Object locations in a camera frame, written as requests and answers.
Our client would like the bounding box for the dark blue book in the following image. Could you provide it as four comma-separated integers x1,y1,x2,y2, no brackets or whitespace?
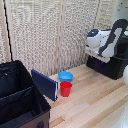
30,68,60,102

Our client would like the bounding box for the red plastic cup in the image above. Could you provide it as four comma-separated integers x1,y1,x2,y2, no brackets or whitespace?
59,80,74,98

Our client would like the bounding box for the blue plastic bowl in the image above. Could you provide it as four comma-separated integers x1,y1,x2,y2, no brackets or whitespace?
57,70,75,84

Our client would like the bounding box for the black fabric storage box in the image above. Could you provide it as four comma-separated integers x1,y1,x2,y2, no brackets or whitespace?
0,59,52,128

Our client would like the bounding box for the woven folding screen divider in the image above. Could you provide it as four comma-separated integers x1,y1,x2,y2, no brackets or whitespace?
0,0,128,78

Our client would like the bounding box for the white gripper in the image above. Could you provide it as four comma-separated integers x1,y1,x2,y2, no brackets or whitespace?
85,45,111,64

